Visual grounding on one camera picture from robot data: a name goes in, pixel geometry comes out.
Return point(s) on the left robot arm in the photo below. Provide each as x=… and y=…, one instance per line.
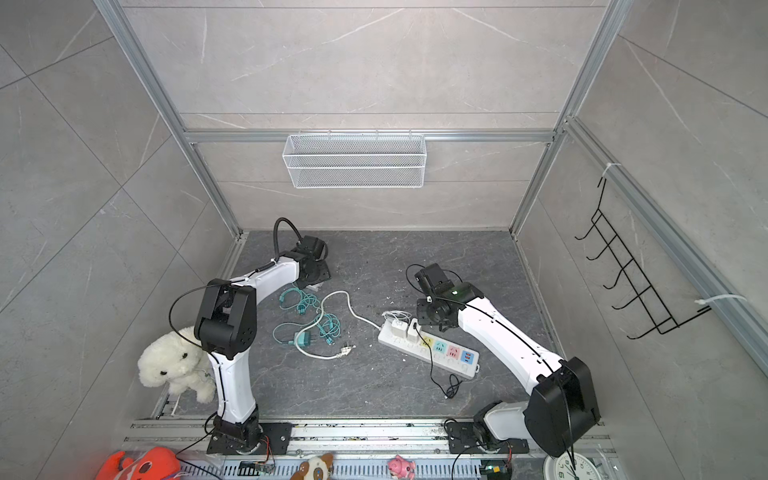
x=226, y=325

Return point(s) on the white charger with black cable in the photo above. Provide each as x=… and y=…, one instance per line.
x=454, y=383

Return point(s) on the white multicolour power strip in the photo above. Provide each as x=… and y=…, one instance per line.
x=448, y=355

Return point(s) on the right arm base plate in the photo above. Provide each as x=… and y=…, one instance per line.
x=470, y=437

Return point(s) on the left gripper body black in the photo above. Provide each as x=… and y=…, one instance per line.
x=322, y=273

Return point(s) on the white plush dog toy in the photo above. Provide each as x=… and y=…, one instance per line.
x=179, y=362

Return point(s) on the brown white plush puppy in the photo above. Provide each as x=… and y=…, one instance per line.
x=315, y=468

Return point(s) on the white analog clock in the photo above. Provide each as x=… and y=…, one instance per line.
x=571, y=467

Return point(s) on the red plush toy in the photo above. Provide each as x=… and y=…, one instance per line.
x=158, y=463

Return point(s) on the black wire hook rack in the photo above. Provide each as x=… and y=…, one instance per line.
x=632, y=273

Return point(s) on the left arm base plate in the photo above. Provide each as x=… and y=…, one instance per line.
x=250, y=438

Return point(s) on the white wire mesh basket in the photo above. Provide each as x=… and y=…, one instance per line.
x=355, y=161

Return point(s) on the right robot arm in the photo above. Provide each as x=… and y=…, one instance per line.
x=562, y=404

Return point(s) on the teal charger lower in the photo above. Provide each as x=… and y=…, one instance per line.
x=302, y=339

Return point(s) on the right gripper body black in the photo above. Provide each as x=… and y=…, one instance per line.
x=427, y=312

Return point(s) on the pink plush toy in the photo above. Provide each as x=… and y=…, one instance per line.
x=401, y=469

